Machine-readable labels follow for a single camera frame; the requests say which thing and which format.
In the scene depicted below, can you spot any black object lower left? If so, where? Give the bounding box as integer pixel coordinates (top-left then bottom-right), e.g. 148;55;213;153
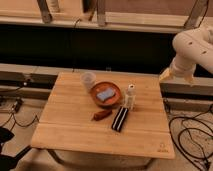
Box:
0;127;31;171

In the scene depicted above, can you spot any wooden table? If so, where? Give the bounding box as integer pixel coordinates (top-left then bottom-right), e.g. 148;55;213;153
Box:
31;72;175;159

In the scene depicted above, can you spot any blue sponge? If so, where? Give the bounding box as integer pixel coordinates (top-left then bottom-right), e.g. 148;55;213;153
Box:
96;88;115;102

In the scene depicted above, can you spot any brown wooden block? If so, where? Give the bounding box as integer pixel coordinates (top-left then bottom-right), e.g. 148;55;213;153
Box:
93;110;112;121

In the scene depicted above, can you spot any black cable on floor left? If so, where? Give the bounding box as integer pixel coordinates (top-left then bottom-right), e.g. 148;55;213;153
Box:
0;96;40;129

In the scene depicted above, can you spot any black cable on floor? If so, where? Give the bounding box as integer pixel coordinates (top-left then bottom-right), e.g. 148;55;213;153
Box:
0;96;40;129
163;99;213;171

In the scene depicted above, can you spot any metal frame leg right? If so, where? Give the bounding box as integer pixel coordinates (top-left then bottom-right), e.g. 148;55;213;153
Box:
184;0;209;29

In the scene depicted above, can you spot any black white striped case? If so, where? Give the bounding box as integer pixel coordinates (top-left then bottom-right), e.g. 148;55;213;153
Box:
111;106;129;132

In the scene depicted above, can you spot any translucent plastic cup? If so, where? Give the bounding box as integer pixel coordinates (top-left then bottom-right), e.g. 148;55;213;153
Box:
80;72;96;92

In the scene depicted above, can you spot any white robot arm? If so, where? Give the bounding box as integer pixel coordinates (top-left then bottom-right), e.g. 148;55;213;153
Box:
159;26;213;84

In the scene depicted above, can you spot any metal frame leg left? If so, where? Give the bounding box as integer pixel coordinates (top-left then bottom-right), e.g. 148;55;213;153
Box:
37;0;52;23

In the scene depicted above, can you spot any clear plastic bottle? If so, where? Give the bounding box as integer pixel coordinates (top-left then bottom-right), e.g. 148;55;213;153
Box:
124;84;135;110

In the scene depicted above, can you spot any metal frame leg middle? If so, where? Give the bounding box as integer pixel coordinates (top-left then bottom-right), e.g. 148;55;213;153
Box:
97;0;106;26

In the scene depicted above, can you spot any metal frame leg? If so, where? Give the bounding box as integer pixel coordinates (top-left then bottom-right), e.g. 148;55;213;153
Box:
37;0;52;23
97;0;106;26
184;0;209;29

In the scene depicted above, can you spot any black cable on floor right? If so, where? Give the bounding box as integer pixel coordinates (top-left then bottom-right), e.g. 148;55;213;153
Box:
163;99;213;171

